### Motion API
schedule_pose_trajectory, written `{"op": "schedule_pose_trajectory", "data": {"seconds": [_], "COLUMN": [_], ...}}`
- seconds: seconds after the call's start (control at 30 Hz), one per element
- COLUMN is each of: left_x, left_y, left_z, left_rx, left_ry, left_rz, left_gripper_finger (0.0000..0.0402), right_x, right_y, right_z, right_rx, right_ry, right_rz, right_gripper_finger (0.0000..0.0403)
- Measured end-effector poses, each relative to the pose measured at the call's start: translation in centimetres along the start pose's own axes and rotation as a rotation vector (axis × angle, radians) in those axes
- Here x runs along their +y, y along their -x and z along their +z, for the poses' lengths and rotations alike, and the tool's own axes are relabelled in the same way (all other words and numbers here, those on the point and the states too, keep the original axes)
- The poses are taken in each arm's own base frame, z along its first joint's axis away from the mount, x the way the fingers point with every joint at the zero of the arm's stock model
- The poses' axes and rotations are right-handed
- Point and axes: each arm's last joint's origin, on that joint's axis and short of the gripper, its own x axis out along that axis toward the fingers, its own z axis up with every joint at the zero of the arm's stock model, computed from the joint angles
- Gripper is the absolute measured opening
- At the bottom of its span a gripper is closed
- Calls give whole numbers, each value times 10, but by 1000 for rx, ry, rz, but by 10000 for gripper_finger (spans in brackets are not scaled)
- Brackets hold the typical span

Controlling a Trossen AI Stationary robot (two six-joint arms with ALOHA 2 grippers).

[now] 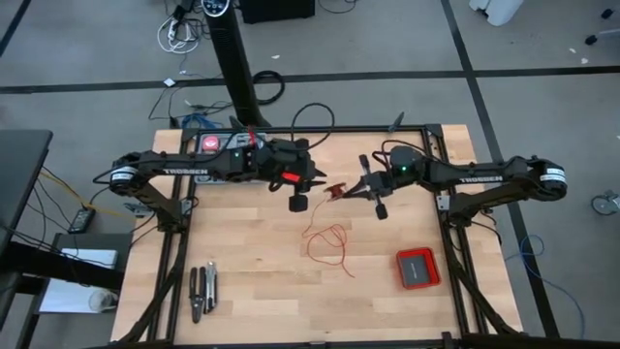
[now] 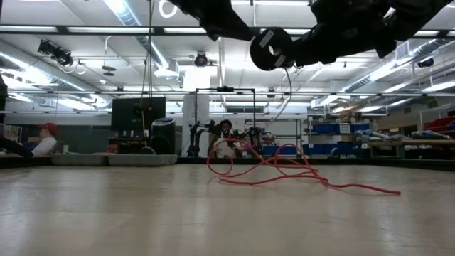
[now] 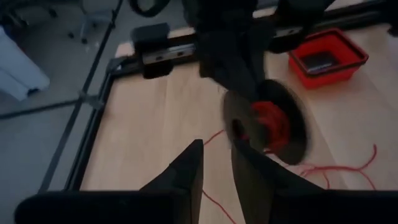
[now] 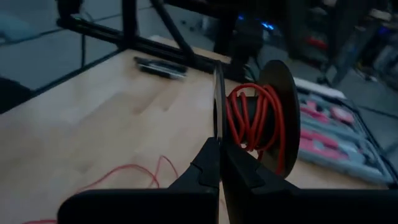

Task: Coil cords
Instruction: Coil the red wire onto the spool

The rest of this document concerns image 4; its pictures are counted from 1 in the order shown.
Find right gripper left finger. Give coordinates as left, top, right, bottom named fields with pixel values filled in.
left=169, top=137, right=220, bottom=191

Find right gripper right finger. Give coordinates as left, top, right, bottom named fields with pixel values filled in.
left=221, top=143, right=299, bottom=191

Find red wire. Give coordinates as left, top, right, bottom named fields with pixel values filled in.
left=21, top=82, right=287, bottom=224

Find grey tool kit case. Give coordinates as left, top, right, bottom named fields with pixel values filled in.
left=295, top=86, right=396, bottom=187

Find red tape measure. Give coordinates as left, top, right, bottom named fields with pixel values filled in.
left=331, top=105, right=355, bottom=124

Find white flat device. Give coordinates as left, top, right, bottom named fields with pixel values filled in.
left=0, top=12, right=37, bottom=43

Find red-handled pliers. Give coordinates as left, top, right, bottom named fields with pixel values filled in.
left=300, top=101, right=326, bottom=122

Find black aluminium table frame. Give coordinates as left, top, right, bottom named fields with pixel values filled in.
left=0, top=0, right=249, bottom=114

